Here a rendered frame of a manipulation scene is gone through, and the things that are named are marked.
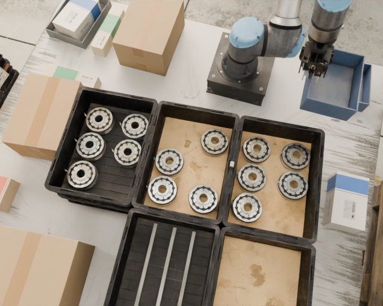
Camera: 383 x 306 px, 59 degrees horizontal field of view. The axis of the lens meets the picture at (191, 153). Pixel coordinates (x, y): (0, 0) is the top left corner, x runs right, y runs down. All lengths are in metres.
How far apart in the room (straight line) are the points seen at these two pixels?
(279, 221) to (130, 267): 0.53
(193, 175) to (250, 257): 0.34
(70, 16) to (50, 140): 0.64
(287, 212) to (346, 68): 0.52
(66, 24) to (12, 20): 1.33
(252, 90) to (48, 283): 1.02
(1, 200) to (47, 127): 0.32
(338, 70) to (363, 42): 1.60
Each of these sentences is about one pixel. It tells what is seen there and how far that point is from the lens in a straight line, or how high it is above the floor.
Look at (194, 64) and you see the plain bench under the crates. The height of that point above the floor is 0.70.
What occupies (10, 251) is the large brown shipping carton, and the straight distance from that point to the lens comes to 1.26.
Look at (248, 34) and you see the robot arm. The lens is 1.29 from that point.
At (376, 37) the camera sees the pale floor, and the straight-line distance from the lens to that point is 2.90.
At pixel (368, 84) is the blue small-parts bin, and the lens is 1.66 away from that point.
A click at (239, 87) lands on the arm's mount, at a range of 1.43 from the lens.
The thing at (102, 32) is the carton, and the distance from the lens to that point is 1.68.
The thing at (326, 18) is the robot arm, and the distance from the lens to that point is 0.88.
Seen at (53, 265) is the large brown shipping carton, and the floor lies 0.90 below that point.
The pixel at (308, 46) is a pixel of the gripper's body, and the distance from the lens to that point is 1.01.
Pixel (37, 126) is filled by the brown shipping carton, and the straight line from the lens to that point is 1.40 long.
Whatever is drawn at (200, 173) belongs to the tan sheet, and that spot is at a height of 0.83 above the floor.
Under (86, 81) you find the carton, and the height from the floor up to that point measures 0.76.
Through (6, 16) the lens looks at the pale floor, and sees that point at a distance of 3.06.
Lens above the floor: 2.02
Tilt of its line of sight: 70 degrees down
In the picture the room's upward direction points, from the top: 1 degrees counter-clockwise
